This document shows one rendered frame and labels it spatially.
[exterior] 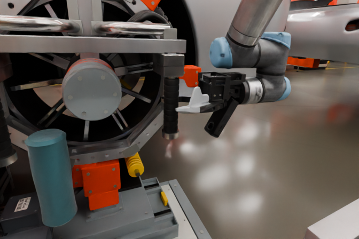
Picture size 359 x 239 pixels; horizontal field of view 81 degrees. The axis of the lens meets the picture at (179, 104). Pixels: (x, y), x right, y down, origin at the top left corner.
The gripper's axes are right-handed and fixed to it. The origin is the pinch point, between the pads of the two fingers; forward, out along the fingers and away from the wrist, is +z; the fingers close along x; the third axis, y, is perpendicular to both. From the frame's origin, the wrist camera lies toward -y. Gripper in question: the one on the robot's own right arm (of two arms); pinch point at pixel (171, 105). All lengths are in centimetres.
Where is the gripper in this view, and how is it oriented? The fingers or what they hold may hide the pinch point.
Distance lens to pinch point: 49.9
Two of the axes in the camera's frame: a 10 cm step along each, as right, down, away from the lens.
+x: 3.8, 3.0, -8.7
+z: -9.2, 0.9, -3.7
